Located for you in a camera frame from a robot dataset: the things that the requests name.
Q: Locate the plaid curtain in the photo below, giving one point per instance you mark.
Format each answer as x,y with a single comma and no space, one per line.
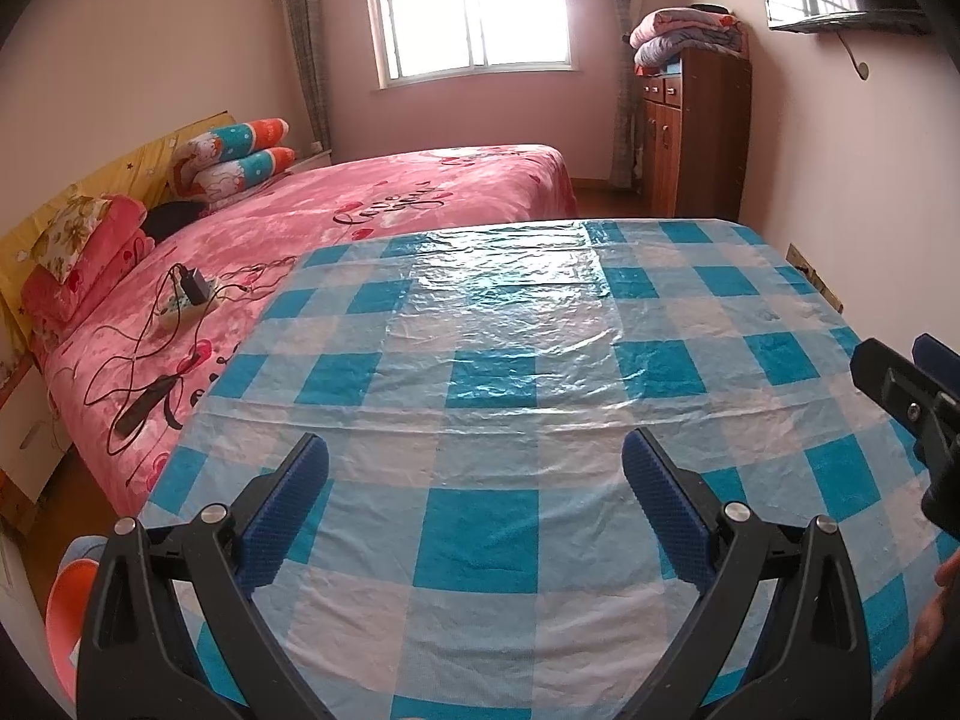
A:
304,52
622,67

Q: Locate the pink floral folded quilt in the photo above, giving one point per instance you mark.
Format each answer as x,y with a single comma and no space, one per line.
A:
82,285

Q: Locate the brown wooden cabinet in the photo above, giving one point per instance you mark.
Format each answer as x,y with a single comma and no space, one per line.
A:
697,142

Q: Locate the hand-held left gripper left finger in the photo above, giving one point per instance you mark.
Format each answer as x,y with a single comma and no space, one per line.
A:
289,510

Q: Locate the white power strip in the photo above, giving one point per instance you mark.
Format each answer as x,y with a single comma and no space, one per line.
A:
180,311

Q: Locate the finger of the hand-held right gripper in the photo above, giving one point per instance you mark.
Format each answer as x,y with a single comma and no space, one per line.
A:
941,364
892,382

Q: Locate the blue checkered plastic tablecloth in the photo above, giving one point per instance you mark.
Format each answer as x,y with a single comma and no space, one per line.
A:
510,390

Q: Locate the black cloth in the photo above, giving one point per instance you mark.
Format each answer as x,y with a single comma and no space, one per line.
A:
176,221

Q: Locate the wall outlet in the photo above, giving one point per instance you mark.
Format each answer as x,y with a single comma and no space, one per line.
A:
799,255

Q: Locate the pink printed bed blanket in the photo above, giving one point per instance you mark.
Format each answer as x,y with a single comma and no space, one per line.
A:
300,217

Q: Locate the light blue plastic stool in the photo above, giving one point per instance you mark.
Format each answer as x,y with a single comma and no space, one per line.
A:
86,549

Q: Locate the black phone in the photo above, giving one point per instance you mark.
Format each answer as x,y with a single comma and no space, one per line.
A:
142,406

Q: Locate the pink pillow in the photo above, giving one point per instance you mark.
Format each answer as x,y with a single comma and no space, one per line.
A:
124,219

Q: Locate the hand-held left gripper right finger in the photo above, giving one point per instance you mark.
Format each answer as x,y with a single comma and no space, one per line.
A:
667,510

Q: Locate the floral pillow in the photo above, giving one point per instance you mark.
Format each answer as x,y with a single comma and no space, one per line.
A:
71,236

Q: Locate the person's right hand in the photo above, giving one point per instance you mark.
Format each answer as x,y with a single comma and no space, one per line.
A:
934,637

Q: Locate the orange plastic bucket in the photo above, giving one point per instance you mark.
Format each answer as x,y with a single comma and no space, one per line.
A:
67,615

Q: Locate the folded quilts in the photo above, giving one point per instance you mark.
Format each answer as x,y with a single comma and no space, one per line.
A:
682,37

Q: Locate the black charger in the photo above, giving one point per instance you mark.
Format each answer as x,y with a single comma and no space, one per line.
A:
196,286

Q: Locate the yellow headboard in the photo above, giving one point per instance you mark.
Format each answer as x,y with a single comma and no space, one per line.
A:
90,165

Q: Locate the white nightstand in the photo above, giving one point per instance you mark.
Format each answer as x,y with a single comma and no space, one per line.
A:
26,427
311,163

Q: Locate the white wardrobe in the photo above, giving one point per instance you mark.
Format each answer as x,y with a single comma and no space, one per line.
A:
15,600

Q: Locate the window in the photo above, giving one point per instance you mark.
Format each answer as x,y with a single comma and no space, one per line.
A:
472,7

